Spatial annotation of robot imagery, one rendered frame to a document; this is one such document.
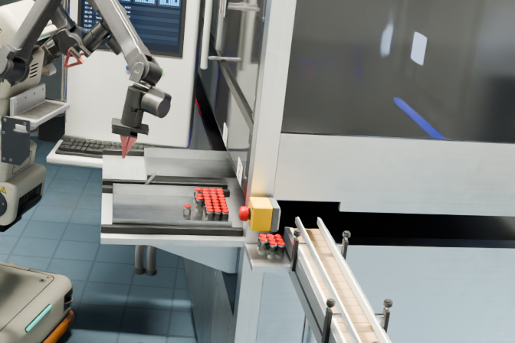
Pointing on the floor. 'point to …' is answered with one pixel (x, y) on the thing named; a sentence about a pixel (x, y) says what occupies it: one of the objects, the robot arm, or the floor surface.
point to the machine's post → (266, 131)
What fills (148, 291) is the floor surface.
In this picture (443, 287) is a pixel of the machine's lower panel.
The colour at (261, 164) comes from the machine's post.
